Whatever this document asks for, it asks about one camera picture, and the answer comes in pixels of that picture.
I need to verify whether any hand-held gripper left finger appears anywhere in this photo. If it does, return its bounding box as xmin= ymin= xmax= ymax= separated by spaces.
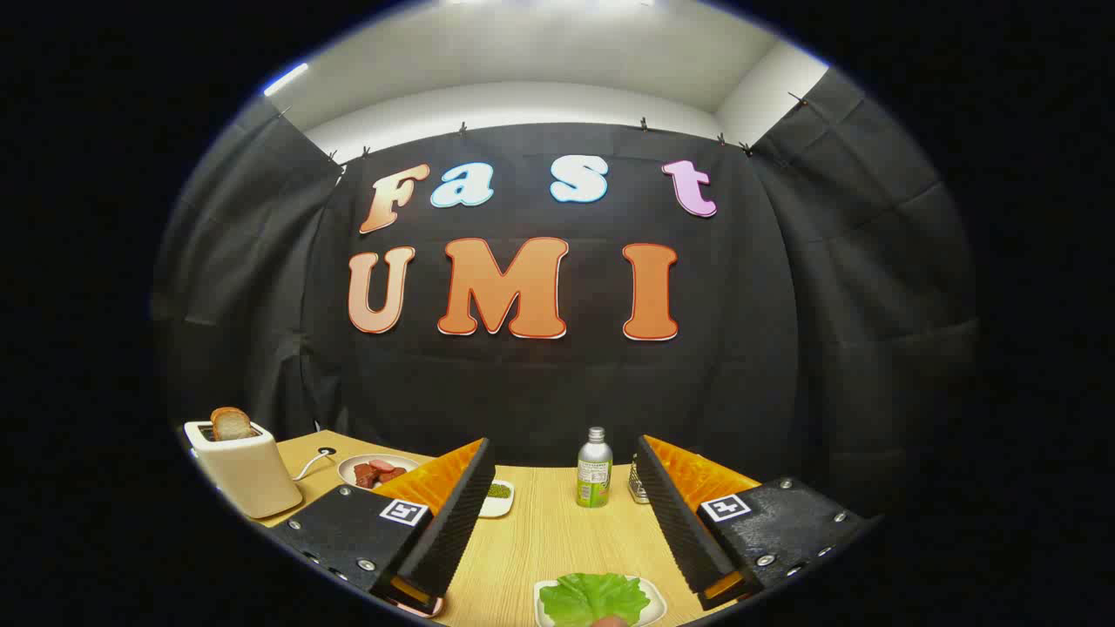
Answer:
xmin=268 ymin=437 xmax=497 ymax=619

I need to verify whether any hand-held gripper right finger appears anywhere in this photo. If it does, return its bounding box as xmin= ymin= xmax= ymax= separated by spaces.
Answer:
xmin=634 ymin=435 xmax=875 ymax=612

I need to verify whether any white toaster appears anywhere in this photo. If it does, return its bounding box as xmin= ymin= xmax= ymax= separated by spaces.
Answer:
xmin=184 ymin=420 xmax=304 ymax=521

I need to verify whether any white divided dish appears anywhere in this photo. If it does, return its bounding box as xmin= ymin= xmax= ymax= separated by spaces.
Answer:
xmin=477 ymin=479 xmax=516 ymax=520

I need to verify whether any round beige plate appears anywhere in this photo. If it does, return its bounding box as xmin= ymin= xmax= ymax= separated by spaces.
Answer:
xmin=337 ymin=454 xmax=422 ymax=490

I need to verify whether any toasted bread slice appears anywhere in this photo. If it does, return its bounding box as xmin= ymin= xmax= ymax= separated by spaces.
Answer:
xmin=210 ymin=407 xmax=254 ymax=442

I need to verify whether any white toaster cable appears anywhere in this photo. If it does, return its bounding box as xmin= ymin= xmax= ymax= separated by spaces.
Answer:
xmin=292 ymin=448 xmax=337 ymax=482

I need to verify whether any ceiling light panel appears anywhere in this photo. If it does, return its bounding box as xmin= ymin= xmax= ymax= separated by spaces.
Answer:
xmin=263 ymin=62 xmax=310 ymax=98

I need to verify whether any silver bottle with green label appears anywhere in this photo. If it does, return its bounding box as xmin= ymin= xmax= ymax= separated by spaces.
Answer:
xmin=576 ymin=427 xmax=613 ymax=509

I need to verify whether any green lettuce leaf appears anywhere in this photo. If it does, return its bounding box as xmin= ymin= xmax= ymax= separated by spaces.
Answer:
xmin=539 ymin=572 xmax=652 ymax=627

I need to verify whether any black backdrop cloth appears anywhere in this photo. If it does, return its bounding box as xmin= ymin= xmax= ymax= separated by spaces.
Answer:
xmin=150 ymin=68 xmax=981 ymax=515

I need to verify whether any white square plate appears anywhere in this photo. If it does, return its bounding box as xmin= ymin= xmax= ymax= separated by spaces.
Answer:
xmin=533 ymin=575 xmax=668 ymax=627

